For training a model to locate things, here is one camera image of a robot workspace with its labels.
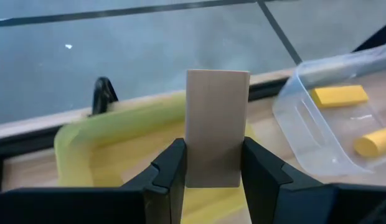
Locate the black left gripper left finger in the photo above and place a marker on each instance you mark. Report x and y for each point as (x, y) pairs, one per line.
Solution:
(168, 174)

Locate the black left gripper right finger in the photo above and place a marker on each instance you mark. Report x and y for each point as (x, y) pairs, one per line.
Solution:
(264, 180)

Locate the natural wood long block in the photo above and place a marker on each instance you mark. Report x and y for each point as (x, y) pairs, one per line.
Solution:
(216, 124)

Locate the yellow long block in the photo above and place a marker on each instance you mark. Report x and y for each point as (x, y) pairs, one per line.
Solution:
(339, 96)

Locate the yellow cylinder block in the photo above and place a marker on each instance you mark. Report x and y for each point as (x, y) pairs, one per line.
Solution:
(375, 142)

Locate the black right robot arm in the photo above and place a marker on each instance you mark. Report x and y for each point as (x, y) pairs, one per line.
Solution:
(379, 34)

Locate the clear plastic bin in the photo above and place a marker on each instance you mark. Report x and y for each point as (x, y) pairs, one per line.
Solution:
(305, 130)

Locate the yellow translucent plastic bin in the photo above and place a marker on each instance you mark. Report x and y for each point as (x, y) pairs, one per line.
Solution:
(87, 149)

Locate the black edge clamp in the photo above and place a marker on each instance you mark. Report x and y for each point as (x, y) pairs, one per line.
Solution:
(102, 96)

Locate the small white floor scrap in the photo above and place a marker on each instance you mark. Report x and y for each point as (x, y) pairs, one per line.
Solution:
(68, 46)

